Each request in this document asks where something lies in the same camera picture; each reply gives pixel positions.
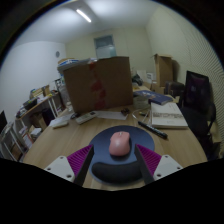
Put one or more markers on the large brown cardboard box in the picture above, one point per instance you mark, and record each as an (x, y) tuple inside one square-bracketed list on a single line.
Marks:
[(100, 85)]

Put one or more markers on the black office chair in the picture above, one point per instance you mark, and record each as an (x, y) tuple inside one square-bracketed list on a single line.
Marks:
[(196, 96)]

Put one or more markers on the cluttered wooden side desk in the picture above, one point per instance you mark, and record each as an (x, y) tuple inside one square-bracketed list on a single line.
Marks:
[(36, 106)]

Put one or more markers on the pink computer mouse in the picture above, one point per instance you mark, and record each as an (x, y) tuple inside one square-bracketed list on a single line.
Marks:
[(119, 144)]

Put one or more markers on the small black object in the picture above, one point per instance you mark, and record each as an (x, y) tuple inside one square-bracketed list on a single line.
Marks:
[(125, 111)]

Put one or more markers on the round wall clock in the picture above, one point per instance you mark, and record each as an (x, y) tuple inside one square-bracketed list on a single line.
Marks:
[(57, 54)]

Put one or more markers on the black monitor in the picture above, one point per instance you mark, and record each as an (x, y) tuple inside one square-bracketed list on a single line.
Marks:
[(2, 121)]

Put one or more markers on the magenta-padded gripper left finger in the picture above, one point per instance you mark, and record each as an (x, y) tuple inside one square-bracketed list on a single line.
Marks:
[(60, 168)]

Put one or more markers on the black marker pen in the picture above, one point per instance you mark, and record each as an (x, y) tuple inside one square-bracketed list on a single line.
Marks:
[(152, 130)]

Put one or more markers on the blue book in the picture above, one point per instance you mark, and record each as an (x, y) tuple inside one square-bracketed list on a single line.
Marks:
[(156, 97)]

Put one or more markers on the white paper sheet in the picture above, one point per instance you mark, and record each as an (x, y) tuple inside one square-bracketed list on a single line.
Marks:
[(111, 115)]

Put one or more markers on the ceiling tube light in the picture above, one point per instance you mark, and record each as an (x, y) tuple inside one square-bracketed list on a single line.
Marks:
[(83, 15)]

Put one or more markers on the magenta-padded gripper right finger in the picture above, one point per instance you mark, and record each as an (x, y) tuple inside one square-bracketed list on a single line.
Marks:
[(168, 166)]

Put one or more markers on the white remote control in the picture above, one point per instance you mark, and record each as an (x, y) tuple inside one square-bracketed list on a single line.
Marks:
[(85, 117)]

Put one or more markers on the white thick book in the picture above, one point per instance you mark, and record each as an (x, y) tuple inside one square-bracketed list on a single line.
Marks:
[(168, 116)]

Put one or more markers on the blue mouse pad, dark wrist rest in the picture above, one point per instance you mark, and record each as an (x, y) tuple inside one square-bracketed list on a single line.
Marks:
[(103, 141)]

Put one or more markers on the small open cardboard box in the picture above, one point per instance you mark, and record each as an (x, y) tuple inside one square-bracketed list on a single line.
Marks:
[(164, 70)]

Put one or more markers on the low shelf unit with books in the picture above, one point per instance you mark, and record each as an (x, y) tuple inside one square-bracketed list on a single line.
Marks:
[(15, 141)]

